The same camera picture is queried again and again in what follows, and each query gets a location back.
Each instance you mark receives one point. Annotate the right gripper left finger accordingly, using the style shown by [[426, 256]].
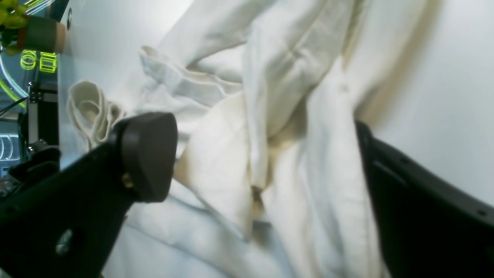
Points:
[[63, 223]]

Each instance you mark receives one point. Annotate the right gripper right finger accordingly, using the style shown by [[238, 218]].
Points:
[[427, 227]]

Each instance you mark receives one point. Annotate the white printed T-shirt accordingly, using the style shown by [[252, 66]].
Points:
[[268, 179]]

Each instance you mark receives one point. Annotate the grey plant pot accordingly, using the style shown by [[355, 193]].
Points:
[[45, 35]]

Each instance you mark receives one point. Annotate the green potted plant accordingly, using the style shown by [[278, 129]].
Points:
[[13, 15]]

